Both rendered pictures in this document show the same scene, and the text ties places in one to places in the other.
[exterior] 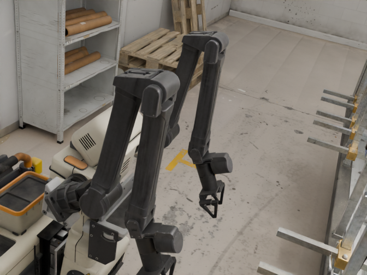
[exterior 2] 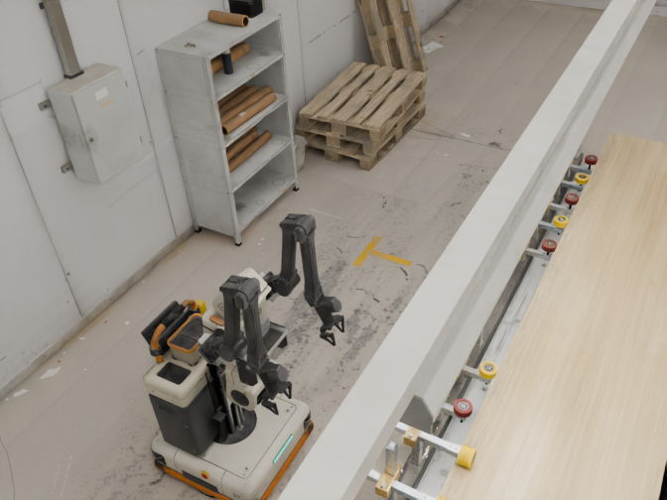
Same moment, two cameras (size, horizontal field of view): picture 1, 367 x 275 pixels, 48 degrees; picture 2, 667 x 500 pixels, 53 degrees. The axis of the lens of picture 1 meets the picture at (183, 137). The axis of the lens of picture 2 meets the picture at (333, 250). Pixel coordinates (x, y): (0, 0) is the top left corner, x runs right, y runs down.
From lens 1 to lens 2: 165 cm
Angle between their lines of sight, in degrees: 15
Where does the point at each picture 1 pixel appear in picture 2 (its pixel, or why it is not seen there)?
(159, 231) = (269, 368)
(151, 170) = (253, 334)
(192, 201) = (379, 301)
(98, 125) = not seen: hidden behind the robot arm
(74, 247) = (230, 374)
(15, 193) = (186, 334)
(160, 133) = (252, 314)
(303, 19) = not seen: outside the picture
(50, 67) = (214, 171)
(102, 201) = (231, 351)
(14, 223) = (188, 358)
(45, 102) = (216, 205)
